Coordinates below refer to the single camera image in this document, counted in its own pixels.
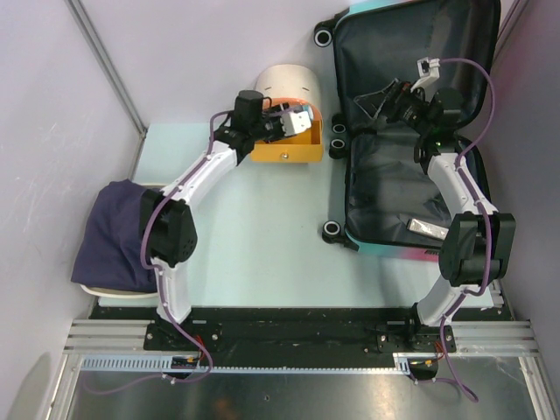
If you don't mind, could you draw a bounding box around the pink and teal kids suitcase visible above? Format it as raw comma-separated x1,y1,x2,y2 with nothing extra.
313,1,501,261

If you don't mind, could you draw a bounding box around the grey slotted cable duct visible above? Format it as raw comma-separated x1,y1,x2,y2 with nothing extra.
80,353,421,375

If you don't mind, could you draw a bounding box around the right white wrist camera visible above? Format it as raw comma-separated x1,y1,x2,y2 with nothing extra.
411,57,440,91

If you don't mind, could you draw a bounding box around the navy garment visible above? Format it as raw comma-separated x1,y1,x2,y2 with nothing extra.
71,178,159,293

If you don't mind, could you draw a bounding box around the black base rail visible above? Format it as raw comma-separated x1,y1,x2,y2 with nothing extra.
89,305,511,369

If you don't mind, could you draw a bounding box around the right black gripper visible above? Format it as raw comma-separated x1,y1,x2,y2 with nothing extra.
354,79,433,137

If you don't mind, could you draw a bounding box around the cream round drawer cabinet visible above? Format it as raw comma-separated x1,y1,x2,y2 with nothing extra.
251,64,324,164

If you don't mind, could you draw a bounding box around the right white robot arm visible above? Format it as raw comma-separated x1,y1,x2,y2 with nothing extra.
368,79,516,351

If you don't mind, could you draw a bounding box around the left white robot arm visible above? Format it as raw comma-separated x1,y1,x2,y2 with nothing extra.
139,90,294,350

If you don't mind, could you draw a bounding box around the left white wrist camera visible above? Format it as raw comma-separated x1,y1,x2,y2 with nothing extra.
281,110,312,137

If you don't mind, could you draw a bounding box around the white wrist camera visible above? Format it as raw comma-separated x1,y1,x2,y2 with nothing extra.
411,57,440,91
281,110,312,137

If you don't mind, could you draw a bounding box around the white rectangular tray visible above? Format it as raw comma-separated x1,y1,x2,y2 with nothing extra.
80,181,163,299

